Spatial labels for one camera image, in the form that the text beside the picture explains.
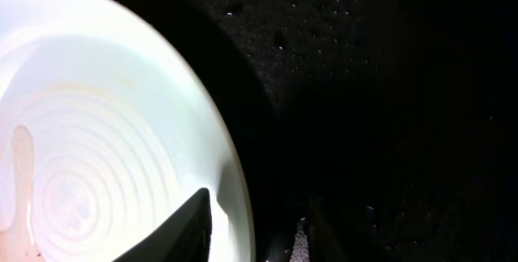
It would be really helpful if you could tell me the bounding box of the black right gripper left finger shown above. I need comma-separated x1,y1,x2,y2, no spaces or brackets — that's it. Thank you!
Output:
115,188,212,262

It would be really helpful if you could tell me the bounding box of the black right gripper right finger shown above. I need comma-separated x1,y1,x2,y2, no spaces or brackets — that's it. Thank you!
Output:
290,218,310,262

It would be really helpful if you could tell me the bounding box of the light blue plate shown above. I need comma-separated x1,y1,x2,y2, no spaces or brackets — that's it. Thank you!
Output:
1,0,256,261

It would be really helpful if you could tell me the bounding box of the black round tray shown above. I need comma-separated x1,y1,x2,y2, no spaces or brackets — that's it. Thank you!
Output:
116,0,517,261

